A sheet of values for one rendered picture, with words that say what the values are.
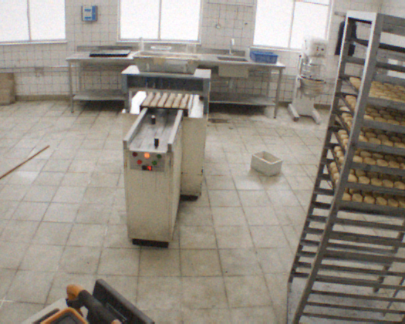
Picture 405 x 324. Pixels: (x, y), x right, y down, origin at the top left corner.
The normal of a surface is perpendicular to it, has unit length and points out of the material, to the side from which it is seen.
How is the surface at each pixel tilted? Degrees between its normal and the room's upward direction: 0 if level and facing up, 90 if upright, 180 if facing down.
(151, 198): 90
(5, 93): 67
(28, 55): 90
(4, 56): 90
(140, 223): 90
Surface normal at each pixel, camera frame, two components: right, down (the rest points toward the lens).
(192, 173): -0.04, 0.44
